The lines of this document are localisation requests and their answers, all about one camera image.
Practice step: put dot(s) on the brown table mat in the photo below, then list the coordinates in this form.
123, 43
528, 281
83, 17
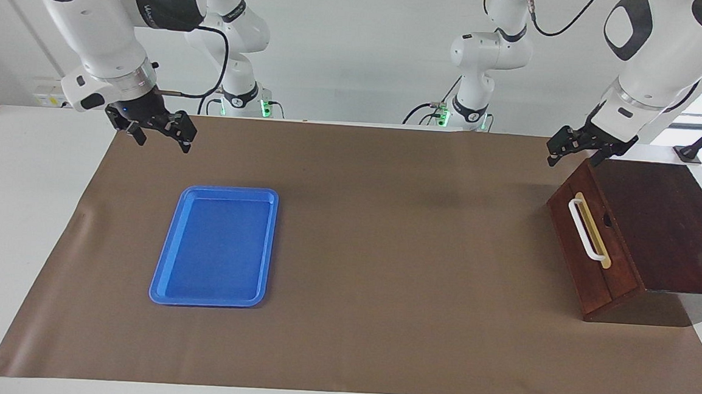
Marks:
379, 333

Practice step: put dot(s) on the white wall socket strip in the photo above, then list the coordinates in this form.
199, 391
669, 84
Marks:
49, 92

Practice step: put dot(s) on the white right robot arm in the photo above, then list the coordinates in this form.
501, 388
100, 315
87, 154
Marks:
94, 17

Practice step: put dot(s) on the blue plastic tray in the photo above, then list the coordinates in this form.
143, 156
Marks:
220, 244

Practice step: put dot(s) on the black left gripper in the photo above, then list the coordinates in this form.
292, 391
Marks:
604, 142

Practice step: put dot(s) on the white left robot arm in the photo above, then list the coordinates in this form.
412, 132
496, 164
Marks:
658, 63

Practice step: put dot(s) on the dark wooden cabinet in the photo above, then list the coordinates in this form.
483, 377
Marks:
672, 229

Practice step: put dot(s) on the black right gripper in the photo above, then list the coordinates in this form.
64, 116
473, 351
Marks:
143, 111

